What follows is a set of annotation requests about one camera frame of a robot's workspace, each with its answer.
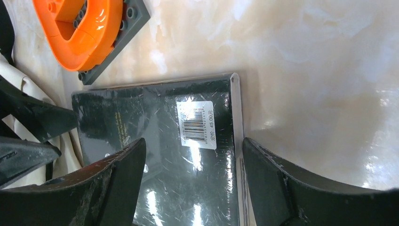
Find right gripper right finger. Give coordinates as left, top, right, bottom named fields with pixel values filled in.
left=243, top=138, right=399, bottom=226

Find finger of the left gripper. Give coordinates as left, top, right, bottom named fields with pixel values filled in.
left=0, top=137, right=62, bottom=189
left=0, top=77, right=78, bottom=143

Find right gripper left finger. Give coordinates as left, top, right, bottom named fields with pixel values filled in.
left=0, top=138, right=146, bottom=226

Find beige canvas student bag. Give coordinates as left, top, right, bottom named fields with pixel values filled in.
left=0, top=0, right=83, bottom=189

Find black book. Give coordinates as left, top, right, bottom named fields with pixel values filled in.
left=72, top=73, right=249, bottom=226

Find grey building plate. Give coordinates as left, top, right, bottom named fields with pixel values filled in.
left=78, top=0, right=151, bottom=85

